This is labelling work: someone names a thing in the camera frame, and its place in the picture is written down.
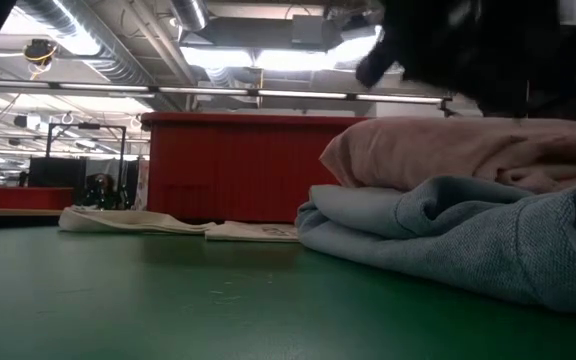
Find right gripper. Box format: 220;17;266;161
354;0;576;120

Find pink garment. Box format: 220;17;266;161
319;116;576;195

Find light blue towel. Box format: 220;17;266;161
295;174;576;316

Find red plastic laundry bin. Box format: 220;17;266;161
140;112;369;225

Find grey ceiling air unit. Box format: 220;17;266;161
291;13;344;51

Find bright ceiling light panel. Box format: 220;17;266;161
180;29;384;72

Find long ceiling light bar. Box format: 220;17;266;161
0;78;452;105

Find cream printed tote bag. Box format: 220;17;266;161
57;205;300;244

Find person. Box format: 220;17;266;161
82;172;130;210

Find green table mat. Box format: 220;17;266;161
0;224;576;360

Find black monitor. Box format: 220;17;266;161
27;156;88;190

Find red background table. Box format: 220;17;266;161
0;185;75;211

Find light wooden table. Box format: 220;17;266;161
0;208;77;227

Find silver ventilation duct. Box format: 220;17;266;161
169;0;210;32
15;0;179;111

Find black metal stand frame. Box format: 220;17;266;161
45;122;128;209

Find yellow cable reel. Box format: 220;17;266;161
22;38;58;67

